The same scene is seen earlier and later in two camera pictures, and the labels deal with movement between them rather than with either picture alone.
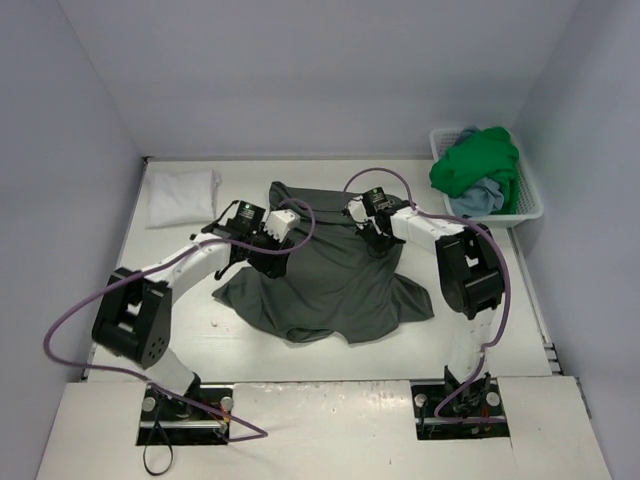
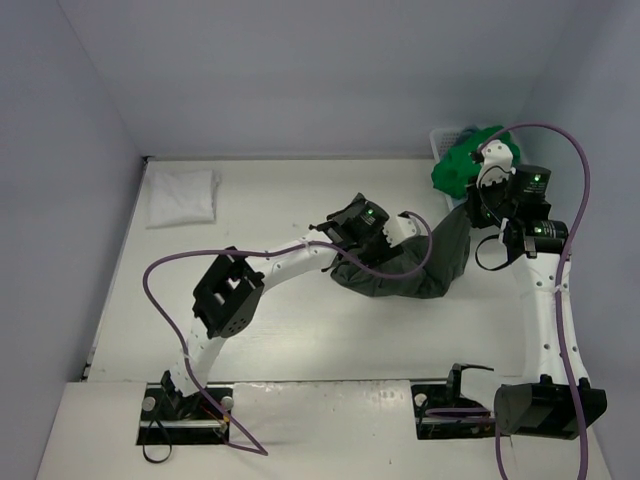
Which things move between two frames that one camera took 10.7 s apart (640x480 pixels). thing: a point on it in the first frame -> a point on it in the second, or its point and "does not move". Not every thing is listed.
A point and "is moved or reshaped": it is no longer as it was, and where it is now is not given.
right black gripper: [375, 238] -> [480, 209]
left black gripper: [270, 261] -> [380, 251]
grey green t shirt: [336, 285] is moved or reshaped
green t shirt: [491, 153] does not move
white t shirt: [178, 198] does not move
